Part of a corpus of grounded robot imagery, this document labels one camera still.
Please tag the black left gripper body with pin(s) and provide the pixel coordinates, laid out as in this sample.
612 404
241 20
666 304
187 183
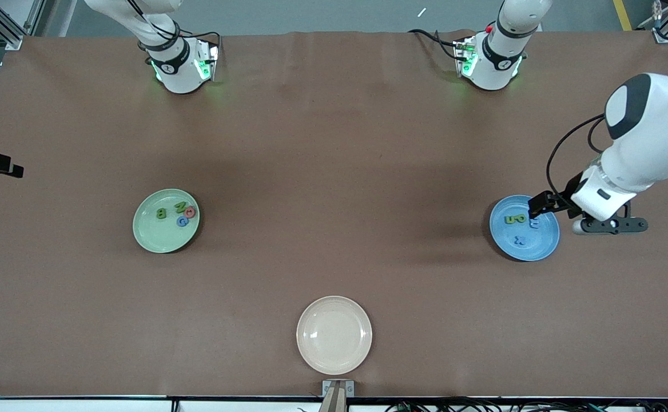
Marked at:
564 196

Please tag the green letter p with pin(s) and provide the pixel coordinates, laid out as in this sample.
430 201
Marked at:
520 218

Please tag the blue letter x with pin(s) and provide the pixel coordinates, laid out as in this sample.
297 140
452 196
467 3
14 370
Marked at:
520 240

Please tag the green letter B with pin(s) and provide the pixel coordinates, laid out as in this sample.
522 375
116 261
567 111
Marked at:
161 214

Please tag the green plate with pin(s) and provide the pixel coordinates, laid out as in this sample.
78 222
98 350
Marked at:
159 234

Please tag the green letter N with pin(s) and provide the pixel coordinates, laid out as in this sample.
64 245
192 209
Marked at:
180 206

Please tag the blue letter G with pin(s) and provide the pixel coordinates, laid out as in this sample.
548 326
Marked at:
179 221

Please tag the pink letter Q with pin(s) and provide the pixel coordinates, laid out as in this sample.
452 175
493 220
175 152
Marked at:
187 213

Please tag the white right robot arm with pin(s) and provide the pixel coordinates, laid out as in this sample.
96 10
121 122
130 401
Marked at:
177 68

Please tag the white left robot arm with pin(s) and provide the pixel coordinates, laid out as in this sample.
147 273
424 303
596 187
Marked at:
648 143

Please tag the blue plate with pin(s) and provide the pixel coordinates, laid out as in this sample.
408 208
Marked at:
531 246

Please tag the yellow floor tape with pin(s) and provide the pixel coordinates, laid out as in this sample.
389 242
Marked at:
623 16

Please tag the brown table mat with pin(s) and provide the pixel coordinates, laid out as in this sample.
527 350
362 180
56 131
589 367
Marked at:
334 143

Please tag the beige plate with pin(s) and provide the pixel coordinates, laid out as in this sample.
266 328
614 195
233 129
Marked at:
334 335

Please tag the aluminium frame post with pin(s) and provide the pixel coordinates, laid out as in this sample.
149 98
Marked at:
663 23
11 37

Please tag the white table frame rail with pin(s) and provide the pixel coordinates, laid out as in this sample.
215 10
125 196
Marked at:
82 406

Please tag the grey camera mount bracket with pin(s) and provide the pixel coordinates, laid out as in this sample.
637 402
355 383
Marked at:
338 392

